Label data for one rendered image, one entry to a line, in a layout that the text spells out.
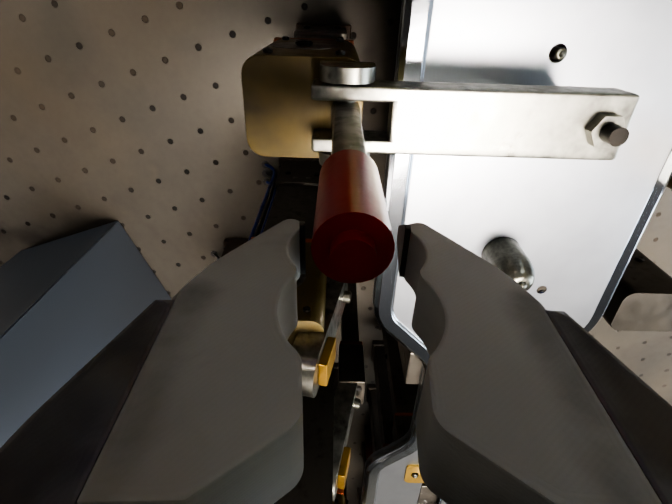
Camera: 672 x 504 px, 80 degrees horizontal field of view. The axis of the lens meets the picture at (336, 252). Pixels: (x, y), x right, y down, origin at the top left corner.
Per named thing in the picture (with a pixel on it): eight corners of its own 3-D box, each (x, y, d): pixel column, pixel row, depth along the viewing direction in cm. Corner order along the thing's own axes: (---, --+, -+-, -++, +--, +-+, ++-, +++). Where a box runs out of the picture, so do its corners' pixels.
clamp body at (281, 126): (348, 76, 56) (359, 165, 26) (277, 74, 56) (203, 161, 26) (350, 21, 52) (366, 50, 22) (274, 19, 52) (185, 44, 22)
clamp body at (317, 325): (331, 194, 65) (323, 378, 33) (263, 192, 65) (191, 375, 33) (332, 154, 62) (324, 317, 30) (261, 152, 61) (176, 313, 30)
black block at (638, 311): (565, 208, 66) (703, 334, 41) (505, 206, 66) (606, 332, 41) (576, 178, 63) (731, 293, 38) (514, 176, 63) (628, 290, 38)
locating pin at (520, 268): (507, 259, 37) (537, 305, 32) (473, 258, 37) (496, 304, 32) (517, 228, 35) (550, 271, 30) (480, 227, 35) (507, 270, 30)
